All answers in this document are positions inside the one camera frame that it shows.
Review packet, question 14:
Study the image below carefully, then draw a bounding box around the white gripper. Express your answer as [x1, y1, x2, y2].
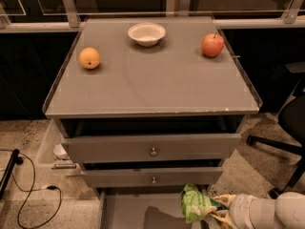
[204, 194, 263, 229]

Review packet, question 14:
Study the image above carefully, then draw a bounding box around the green rice chip bag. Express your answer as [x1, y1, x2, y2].
[180, 184, 222, 223]

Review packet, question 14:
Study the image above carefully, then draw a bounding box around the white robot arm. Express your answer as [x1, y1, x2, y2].
[213, 192, 305, 229]

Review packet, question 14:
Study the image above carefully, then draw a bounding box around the bottom grey drawer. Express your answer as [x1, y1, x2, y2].
[98, 189, 210, 229]

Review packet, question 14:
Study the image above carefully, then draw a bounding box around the grey drawer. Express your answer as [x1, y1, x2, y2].
[98, 189, 210, 229]
[62, 134, 241, 164]
[82, 167, 223, 188]

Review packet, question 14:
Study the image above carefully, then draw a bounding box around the middle grey drawer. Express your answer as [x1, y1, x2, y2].
[82, 167, 223, 188]

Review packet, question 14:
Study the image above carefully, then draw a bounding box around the top grey drawer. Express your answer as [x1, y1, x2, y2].
[62, 134, 241, 164]

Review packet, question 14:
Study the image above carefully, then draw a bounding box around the grey drawer cabinet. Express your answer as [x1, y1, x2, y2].
[42, 15, 263, 229]

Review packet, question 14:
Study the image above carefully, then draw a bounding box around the black office chair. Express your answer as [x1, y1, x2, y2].
[246, 60, 305, 200]

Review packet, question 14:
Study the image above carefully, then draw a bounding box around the red apple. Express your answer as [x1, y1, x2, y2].
[201, 32, 224, 57]

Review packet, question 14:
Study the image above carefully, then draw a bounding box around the white paper bowl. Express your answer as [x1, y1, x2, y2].
[128, 22, 166, 47]

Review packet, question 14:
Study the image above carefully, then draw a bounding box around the orange fruit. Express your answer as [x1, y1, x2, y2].
[79, 47, 100, 70]

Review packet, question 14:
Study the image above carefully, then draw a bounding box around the black stand leg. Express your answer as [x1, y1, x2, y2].
[0, 149, 19, 200]

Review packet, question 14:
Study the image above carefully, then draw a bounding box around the metal railing frame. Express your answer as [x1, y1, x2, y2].
[0, 0, 304, 33]

